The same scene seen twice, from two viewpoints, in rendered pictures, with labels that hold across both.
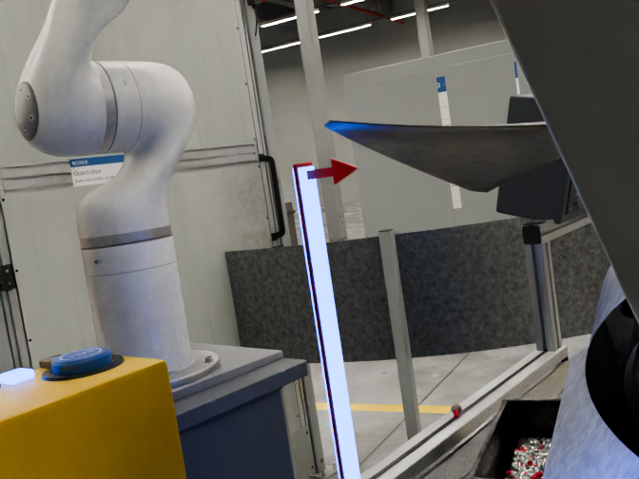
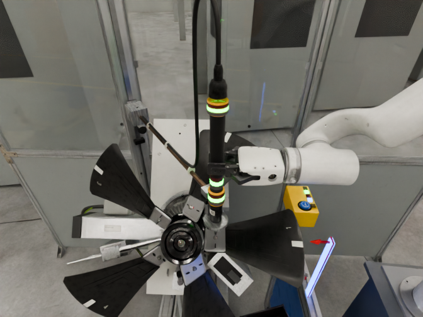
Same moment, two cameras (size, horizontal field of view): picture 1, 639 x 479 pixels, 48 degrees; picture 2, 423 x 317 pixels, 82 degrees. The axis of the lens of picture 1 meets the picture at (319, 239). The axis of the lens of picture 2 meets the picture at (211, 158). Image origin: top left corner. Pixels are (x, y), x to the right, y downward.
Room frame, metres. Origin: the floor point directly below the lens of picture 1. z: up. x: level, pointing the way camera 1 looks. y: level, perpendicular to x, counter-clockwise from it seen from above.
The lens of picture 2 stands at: (0.81, -0.56, 1.81)
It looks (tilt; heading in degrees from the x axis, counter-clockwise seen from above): 36 degrees down; 142
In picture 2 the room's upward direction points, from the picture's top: straight up
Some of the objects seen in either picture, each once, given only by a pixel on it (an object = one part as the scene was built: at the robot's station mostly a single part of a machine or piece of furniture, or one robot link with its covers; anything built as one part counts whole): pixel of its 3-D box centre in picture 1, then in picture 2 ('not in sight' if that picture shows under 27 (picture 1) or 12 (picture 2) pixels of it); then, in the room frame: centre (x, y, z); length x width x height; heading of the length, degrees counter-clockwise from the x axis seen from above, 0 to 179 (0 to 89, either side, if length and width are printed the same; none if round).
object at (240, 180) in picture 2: not in sight; (247, 173); (0.53, -0.23, 1.47); 0.08 x 0.06 x 0.01; 110
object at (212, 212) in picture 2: not in sight; (216, 164); (0.45, -0.26, 1.46); 0.04 x 0.04 x 0.46
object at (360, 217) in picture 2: not in sight; (217, 211); (-0.09, 0.20, 0.50); 2.59 x 0.03 x 0.91; 50
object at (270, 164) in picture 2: not in sight; (262, 164); (0.52, -0.18, 1.46); 0.11 x 0.10 x 0.07; 50
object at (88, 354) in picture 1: (83, 363); (304, 205); (0.49, 0.17, 1.08); 0.04 x 0.04 x 0.02
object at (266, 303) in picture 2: not in sight; (276, 275); (0.43, 0.23, 0.39); 0.04 x 0.04 x 0.78; 50
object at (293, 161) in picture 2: not in sight; (288, 165); (0.56, -0.13, 1.46); 0.09 x 0.03 x 0.08; 140
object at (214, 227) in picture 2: not in sight; (213, 207); (0.44, -0.26, 1.31); 0.09 x 0.07 x 0.10; 175
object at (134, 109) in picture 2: not in sight; (136, 112); (-0.17, -0.21, 1.35); 0.10 x 0.07 x 0.09; 175
